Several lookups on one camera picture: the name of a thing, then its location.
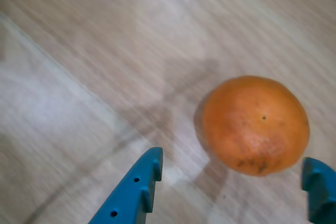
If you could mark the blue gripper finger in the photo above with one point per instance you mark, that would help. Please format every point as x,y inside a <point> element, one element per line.
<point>131,197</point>
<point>321,192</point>

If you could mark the small orange with dark specks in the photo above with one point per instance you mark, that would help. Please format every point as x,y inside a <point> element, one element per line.
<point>256,125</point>

